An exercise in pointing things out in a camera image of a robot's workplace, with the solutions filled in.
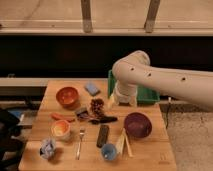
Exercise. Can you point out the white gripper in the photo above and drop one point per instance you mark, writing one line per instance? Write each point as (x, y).
(123, 93)

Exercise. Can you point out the purple bowl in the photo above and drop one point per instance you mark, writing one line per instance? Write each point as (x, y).
(137, 125)

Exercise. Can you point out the blue sponge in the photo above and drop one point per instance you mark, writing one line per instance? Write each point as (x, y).
(92, 89)

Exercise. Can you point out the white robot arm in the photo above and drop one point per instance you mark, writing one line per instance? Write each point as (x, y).
(133, 70)

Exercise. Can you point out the orange bowl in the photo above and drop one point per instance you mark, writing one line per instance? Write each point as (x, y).
(67, 96)

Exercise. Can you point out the brown pine cone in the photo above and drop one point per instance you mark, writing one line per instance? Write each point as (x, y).
(96, 106)

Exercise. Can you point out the green plastic tray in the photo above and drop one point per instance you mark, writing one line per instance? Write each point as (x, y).
(144, 96)

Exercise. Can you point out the dark purple eggplant toy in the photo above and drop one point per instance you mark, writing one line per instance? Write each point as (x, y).
(105, 119)

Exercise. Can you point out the wooden tongs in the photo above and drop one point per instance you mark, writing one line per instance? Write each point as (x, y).
(122, 142)

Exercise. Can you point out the small purple grey object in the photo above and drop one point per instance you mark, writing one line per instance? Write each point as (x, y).
(82, 113)

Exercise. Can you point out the black rectangular bar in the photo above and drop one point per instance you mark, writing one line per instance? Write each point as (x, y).
(102, 136)

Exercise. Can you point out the silver fork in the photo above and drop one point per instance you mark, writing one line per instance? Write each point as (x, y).
(81, 135)

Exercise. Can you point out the small blue cup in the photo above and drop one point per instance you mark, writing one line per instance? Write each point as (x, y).
(109, 152)

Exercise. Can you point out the yellow orange cup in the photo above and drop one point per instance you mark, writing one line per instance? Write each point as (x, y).
(60, 129)

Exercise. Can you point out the orange carrot toy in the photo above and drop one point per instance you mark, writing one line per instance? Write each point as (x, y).
(61, 117)

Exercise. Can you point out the crumpled blue white cloth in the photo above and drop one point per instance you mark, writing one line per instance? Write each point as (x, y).
(48, 147)

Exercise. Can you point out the black chair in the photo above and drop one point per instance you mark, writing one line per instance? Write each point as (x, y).
(9, 129)

